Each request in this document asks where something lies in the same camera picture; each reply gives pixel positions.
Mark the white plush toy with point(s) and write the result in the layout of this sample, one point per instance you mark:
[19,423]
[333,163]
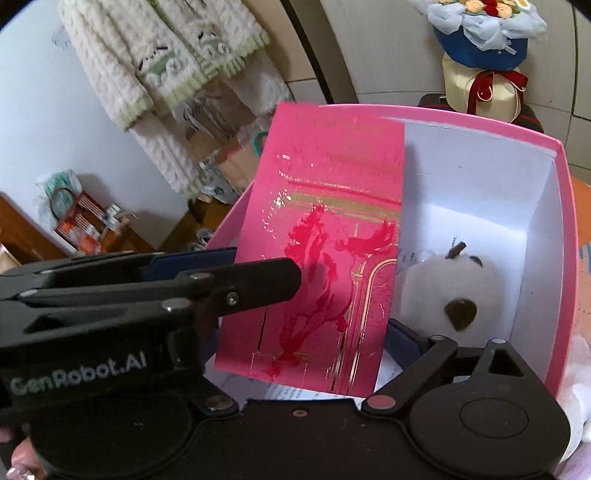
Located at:
[429,286]

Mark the white fluffy cloth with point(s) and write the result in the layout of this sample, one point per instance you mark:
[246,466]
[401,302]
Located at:
[577,392]

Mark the flower bouquet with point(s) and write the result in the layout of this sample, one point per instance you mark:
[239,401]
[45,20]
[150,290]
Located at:
[475,50]

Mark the cream fluffy cardigan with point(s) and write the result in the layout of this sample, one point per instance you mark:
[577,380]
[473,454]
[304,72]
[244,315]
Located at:
[106,60]

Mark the brown paper bag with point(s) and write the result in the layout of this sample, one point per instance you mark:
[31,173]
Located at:
[240,166]

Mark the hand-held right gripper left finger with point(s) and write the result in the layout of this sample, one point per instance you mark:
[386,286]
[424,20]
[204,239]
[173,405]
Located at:
[219,404]

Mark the person's left hand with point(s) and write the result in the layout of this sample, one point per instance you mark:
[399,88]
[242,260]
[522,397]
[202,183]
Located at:
[18,461]

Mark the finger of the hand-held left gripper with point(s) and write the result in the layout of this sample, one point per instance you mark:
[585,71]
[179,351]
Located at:
[194,262]
[258,284]

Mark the pink red envelope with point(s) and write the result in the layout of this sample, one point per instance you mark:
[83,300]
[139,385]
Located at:
[323,184]

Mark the white wardrobe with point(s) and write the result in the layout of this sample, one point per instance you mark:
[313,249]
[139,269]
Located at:
[378,46]

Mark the pink cardboard box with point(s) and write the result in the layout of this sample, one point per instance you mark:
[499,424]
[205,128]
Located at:
[565,230]

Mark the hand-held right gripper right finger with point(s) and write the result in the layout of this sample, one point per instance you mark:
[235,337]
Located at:
[408,344]

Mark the red patterned box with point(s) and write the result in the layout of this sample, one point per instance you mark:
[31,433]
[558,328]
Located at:
[76,226]

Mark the printed white paper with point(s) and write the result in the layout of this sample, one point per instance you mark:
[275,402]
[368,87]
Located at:
[295,392]

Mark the green white plastic bag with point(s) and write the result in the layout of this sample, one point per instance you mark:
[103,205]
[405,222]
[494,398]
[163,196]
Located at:
[57,182]

